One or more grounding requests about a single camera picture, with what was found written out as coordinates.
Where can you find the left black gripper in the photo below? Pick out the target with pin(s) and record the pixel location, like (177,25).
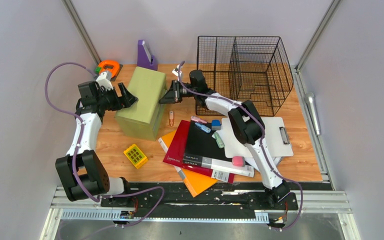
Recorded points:
(126,101)

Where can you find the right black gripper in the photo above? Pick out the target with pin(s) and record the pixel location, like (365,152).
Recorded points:
(173,95)

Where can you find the green drawer cabinet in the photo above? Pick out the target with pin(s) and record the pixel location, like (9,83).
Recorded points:
(142,120)

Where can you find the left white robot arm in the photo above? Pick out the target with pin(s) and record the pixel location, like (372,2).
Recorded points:
(80,171)

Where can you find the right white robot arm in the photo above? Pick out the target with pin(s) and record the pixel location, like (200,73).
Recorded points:
(247,125)

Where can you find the pink highlighter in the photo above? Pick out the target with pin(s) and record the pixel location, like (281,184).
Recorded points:
(198,120)

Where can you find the orange tape roll holder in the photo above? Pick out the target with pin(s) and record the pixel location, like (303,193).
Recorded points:
(113,66)

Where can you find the purple tape dispenser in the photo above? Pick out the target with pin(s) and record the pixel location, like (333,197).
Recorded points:
(144,57)

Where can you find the blue highlighter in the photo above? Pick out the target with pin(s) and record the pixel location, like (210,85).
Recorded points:
(203,127)

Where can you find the blue eraser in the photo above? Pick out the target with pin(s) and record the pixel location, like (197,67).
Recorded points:
(216,125)

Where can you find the yellow grid box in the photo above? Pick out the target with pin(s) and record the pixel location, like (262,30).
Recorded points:
(135,156)

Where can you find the green highlighter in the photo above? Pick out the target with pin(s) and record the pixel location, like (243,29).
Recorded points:
(218,140)

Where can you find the red folder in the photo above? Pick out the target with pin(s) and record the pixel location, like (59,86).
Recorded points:
(175,153)

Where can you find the black clip file folder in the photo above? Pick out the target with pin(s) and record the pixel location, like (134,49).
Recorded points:
(201,150)

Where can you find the orange folder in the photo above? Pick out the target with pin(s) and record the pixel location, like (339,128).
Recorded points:
(196,183)

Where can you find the pink eraser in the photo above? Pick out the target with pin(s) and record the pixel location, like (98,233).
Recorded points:
(238,161)

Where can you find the papers under clipboard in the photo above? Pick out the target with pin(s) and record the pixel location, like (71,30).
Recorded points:
(252,162)

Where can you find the white clipboard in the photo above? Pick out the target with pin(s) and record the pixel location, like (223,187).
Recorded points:
(273,137)

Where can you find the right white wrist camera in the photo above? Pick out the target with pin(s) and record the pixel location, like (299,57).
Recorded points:
(178,73)

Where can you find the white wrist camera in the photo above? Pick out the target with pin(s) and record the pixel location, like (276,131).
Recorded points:
(178,73)
(104,79)

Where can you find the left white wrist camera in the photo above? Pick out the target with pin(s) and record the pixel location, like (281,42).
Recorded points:
(104,79)

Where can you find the black wire mesh basket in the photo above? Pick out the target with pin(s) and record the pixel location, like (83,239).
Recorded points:
(241,68)

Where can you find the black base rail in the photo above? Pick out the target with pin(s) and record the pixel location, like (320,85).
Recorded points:
(220,201)

